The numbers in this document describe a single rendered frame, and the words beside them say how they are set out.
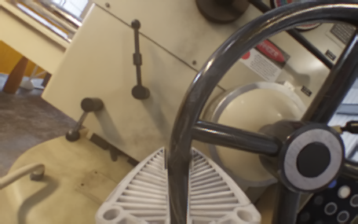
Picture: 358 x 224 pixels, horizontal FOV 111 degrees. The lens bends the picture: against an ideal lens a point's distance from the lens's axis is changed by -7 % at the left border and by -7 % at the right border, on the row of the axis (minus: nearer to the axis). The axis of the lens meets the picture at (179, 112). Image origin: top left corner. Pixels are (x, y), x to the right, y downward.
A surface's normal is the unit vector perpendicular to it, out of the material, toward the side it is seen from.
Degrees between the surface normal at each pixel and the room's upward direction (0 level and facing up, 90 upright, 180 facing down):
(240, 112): 83
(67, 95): 90
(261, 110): 86
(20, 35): 90
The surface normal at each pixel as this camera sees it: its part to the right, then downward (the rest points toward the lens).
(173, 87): 0.00, 0.10
